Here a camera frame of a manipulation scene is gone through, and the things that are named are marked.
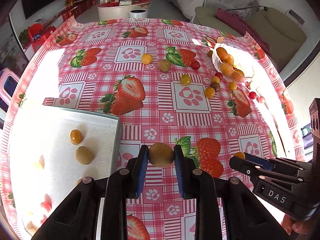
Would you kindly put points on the green-brown kiwi berry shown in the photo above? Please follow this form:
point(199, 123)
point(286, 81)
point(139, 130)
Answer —
point(160, 155)

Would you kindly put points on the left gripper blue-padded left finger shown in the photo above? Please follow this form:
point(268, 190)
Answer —
point(126, 183)

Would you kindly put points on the red plastic stool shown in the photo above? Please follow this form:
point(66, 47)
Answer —
point(38, 35)

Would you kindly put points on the pink-red cherry tomato far right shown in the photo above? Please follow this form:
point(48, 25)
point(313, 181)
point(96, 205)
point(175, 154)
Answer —
point(261, 99)

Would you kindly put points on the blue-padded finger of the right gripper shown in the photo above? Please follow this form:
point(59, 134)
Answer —
point(262, 162)
point(284, 173)

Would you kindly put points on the yellow tomato right of bowl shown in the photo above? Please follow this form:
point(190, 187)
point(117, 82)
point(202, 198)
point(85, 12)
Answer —
point(232, 86)

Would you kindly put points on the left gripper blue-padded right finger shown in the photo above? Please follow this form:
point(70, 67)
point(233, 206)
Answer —
point(194, 183)

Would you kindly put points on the bare right hand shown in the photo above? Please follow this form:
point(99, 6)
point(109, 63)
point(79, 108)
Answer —
point(301, 227)

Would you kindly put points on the clear glass fruit bowl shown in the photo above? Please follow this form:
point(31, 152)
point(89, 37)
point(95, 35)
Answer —
point(239, 66)

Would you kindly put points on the pale green fruit by bowl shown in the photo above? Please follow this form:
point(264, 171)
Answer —
point(250, 85)

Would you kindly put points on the green-brown fruit far left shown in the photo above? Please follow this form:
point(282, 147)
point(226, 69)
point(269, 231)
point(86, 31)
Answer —
point(164, 65)

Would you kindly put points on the dark brown cherry tomato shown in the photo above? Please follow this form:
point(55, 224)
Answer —
point(215, 86)

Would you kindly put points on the white round device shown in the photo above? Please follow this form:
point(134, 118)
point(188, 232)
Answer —
point(138, 13)

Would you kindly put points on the yellow cherry tomato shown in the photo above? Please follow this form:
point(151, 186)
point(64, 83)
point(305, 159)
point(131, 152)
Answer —
point(146, 59)
point(215, 79)
point(240, 155)

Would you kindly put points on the red cherry tomato near bowl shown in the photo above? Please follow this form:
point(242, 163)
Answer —
point(219, 75)

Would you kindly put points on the pink strawberry print tablecloth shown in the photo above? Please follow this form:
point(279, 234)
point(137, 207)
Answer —
point(97, 67)

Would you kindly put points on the large orange kumquat in bowl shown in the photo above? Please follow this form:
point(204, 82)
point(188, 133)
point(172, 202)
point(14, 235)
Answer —
point(222, 54)

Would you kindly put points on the beige armchair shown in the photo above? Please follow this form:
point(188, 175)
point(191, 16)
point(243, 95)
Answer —
point(277, 35)

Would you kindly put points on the red cherry tomato right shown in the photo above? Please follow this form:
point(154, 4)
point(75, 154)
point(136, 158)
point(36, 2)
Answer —
point(252, 95)

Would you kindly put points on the white oval coffee table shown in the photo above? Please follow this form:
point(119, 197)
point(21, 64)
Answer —
point(110, 11)

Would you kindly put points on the green fruit in tray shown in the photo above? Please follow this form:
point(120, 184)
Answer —
point(83, 155)

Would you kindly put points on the dark red tomato on print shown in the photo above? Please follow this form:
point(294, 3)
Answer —
point(195, 65)

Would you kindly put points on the white square tray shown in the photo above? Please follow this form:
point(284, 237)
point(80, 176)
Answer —
point(42, 159)

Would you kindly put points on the orange tomato in tray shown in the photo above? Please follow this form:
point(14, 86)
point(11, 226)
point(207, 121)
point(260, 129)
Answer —
point(75, 137)

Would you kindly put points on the pink plastic stool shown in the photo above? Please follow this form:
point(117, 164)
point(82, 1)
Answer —
point(8, 82)

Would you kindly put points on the orange cherry tomato centre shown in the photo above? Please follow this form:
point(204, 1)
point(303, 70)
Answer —
point(209, 92)

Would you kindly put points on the yellow-green cherry tomato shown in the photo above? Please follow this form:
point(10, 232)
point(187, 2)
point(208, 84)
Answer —
point(185, 79)

